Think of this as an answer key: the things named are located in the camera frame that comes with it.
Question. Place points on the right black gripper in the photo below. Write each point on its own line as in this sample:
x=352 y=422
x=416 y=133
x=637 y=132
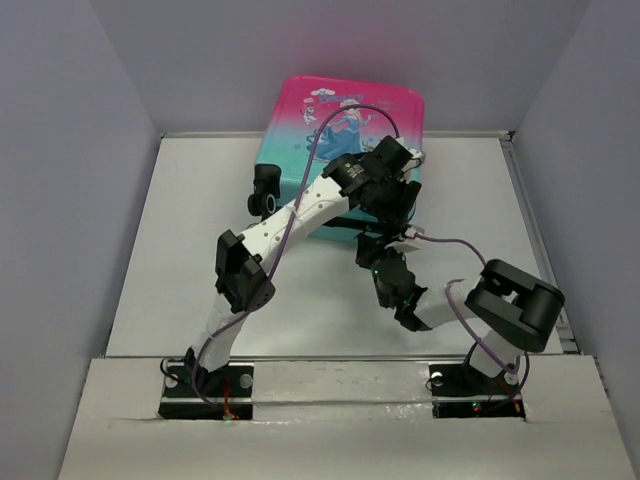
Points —
x=368 y=248

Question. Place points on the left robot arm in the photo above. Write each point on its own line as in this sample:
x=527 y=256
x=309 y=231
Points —
x=246 y=262

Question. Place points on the aluminium table rail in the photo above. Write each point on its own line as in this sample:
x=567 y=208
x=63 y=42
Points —
x=337 y=358

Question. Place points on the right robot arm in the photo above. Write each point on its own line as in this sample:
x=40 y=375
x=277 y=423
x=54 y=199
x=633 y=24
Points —
x=508 y=312

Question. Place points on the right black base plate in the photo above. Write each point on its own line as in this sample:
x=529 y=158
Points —
x=461 y=393

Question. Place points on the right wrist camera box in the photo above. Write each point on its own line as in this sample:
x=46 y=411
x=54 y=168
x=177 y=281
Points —
x=408 y=242

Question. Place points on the pink teal kids suitcase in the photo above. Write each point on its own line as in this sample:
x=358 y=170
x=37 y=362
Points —
x=317 y=119

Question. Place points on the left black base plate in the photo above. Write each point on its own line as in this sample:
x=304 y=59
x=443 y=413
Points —
x=225 y=398

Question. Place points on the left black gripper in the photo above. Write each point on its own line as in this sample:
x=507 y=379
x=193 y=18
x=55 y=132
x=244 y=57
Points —
x=399 y=215

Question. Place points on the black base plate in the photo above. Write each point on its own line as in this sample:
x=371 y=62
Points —
x=225 y=398
x=461 y=393

